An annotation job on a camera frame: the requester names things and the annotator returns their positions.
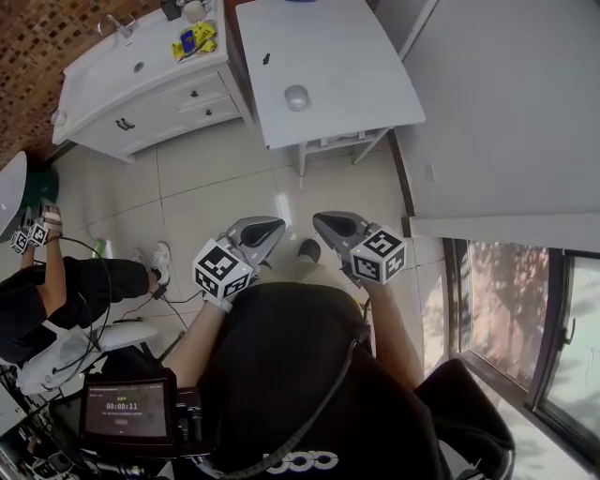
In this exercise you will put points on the black soap dispenser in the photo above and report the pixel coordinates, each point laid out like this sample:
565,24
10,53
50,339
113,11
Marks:
170,9

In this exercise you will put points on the metal sink drain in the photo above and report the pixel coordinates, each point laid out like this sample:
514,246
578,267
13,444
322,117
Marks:
138,66

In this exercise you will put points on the white chair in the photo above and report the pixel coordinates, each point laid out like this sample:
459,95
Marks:
126,335

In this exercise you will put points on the person's dark shoe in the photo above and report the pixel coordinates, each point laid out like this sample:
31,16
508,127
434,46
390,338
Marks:
309,249

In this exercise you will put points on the person's beige trouser leg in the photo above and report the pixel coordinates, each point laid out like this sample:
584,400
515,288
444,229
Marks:
300,274

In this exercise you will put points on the white wall outlet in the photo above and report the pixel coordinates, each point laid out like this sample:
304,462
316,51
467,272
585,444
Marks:
430,173

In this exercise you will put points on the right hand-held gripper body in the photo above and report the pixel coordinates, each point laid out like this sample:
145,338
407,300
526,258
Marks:
377,255

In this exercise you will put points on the dark window frame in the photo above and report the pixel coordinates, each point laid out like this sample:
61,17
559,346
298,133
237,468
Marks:
558,328

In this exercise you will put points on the yellow snack packets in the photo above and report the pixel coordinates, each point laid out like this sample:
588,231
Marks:
206,34

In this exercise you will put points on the white table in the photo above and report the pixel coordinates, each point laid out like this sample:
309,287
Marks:
328,75

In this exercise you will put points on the black camera rig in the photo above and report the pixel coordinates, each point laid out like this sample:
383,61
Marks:
192,422

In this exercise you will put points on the chrome faucet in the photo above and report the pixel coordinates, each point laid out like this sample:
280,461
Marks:
117,25

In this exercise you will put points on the dark blue packet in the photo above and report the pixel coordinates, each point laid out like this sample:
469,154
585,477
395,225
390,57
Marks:
188,41

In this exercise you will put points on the white round knob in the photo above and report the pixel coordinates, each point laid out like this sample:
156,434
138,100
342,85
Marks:
58,117

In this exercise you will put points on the black power adapter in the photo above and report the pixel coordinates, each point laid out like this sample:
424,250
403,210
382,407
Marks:
158,292

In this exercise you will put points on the white mug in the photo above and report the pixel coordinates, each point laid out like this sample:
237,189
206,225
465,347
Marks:
193,10

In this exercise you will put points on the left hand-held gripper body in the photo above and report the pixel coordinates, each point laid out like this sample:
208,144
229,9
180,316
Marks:
220,272

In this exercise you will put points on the person's left forearm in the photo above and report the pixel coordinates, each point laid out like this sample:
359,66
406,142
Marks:
197,337

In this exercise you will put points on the white rounded tub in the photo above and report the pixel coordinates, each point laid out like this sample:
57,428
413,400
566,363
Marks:
10,192

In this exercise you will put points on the white sink cabinet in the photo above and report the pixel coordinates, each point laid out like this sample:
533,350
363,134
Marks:
117,98

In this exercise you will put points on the small black clip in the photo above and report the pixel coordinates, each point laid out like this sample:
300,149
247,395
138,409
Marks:
265,58

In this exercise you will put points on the person's black shirt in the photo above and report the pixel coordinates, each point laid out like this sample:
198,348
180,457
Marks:
290,375

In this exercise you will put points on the green bin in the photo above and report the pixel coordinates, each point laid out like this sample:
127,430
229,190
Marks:
44,187

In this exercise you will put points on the person's right forearm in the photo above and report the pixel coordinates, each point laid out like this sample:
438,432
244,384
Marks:
396,333

